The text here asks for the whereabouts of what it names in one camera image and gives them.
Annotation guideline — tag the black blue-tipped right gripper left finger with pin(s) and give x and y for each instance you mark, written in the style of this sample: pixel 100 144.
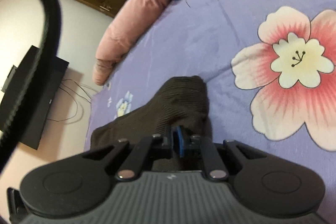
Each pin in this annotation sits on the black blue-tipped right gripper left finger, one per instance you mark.
pixel 126 162

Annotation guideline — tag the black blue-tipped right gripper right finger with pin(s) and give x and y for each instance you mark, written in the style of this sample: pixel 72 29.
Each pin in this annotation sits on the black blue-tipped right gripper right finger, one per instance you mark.
pixel 229 160

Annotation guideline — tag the black knit pants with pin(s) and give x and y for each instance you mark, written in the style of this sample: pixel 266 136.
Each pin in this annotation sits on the black knit pants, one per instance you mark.
pixel 181 101

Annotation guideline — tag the black flat monitor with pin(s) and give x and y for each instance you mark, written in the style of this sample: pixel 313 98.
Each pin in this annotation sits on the black flat monitor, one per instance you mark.
pixel 34 130

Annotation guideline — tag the purple floral bed sheet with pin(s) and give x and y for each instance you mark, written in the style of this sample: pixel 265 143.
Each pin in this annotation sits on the purple floral bed sheet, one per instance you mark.
pixel 269 66

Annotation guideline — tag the pink leaf-print pillow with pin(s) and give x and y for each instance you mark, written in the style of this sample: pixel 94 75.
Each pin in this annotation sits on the pink leaf-print pillow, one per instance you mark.
pixel 130 23

